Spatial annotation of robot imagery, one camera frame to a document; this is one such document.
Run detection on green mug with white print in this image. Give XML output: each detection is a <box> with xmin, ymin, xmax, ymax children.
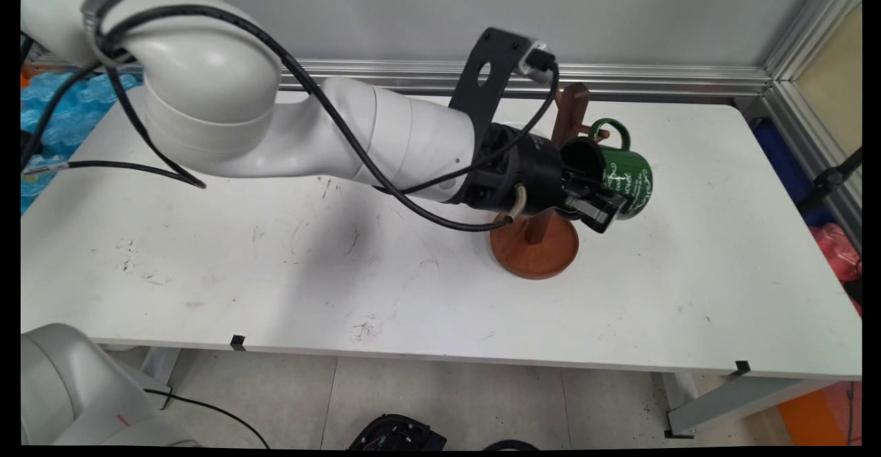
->
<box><xmin>559</xmin><ymin>118</ymin><xmax>655</xmax><ymax>222</ymax></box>

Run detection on blue plastic bag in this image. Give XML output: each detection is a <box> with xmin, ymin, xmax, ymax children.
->
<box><xmin>21</xmin><ymin>70</ymin><xmax>144</xmax><ymax>214</ymax></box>

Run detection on orange red floor mat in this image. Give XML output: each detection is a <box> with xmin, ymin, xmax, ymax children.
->
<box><xmin>778</xmin><ymin>381</ymin><xmax>862</xmax><ymax>447</ymax></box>

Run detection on grey table leg with foot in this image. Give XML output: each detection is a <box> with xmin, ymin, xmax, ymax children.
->
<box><xmin>663</xmin><ymin>372</ymin><xmax>853</xmax><ymax>439</ymax></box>

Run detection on black stand clamp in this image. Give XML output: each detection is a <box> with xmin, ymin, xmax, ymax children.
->
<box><xmin>798</xmin><ymin>147</ymin><xmax>862</xmax><ymax>214</ymax></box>

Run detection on brown wooden mug tree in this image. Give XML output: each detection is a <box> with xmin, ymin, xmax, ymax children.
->
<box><xmin>490</xmin><ymin>82</ymin><xmax>612</xmax><ymax>281</ymax></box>

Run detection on black floor cable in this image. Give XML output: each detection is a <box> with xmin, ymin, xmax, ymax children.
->
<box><xmin>143</xmin><ymin>388</ymin><xmax>271</xmax><ymax>449</ymax></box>

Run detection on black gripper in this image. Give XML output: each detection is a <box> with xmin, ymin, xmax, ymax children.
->
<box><xmin>451</xmin><ymin>123</ymin><xmax>629</xmax><ymax>235</ymax></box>

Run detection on black device on floor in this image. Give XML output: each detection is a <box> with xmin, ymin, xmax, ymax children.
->
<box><xmin>348</xmin><ymin>414</ymin><xmax>449</xmax><ymax>451</ymax></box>

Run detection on thick black gripper cable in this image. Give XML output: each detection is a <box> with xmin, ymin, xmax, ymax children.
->
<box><xmin>96</xmin><ymin>4</ymin><xmax>529</xmax><ymax>232</ymax></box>

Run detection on black camera mounting bracket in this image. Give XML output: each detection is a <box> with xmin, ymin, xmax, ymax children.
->
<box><xmin>449</xmin><ymin>27</ymin><xmax>535</xmax><ymax>131</ymax></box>

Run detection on long aluminium frame rail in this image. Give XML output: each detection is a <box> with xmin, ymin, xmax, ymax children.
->
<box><xmin>279</xmin><ymin>58</ymin><xmax>773</xmax><ymax>98</ymax></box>

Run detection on thin black camera cable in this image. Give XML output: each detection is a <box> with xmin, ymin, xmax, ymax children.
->
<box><xmin>375</xmin><ymin>51</ymin><xmax>560</xmax><ymax>197</ymax></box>

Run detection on blue box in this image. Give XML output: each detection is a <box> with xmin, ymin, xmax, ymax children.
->
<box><xmin>754</xmin><ymin>118</ymin><xmax>835</xmax><ymax>228</ymax></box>

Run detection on aluminium frame corner post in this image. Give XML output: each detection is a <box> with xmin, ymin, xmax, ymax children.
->
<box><xmin>763</xmin><ymin>0</ymin><xmax>862</xmax><ymax>83</ymax></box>

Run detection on short aluminium frame rail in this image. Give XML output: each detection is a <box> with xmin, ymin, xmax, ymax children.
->
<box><xmin>761</xmin><ymin>80</ymin><xmax>862</xmax><ymax>253</ymax></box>

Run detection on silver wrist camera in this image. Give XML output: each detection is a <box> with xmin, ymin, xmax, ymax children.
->
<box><xmin>518</xmin><ymin>43</ymin><xmax>558</xmax><ymax>76</ymax></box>

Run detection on red plastic bag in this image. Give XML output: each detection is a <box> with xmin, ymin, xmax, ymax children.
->
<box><xmin>809</xmin><ymin>223</ymin><xmax>862</xmax><ymax>317</ymax></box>

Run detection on hanging black cable loop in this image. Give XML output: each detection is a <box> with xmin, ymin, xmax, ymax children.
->
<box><xmin>21</xmin><ymin>51</ymin><xmax>207</xmax><ymax>190</ymax></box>

